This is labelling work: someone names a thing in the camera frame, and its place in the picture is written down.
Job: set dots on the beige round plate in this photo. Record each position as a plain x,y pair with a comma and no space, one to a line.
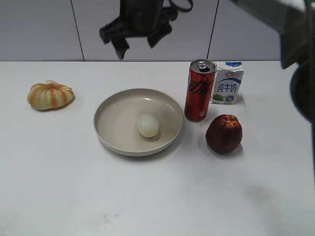
116,117

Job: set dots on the white peeled egg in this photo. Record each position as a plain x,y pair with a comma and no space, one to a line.
147,125

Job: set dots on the peeled orange mandarin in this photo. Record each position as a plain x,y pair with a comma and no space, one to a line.
50,95

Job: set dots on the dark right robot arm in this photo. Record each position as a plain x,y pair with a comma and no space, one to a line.
295,24

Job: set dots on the red cola can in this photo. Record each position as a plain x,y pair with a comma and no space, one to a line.
200,83

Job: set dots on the white blue milk carton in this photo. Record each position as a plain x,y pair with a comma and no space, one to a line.
227,82

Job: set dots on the dark red peach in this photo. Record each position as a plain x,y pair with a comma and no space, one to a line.
224,134

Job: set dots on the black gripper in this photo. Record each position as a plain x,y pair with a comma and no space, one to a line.
138,18

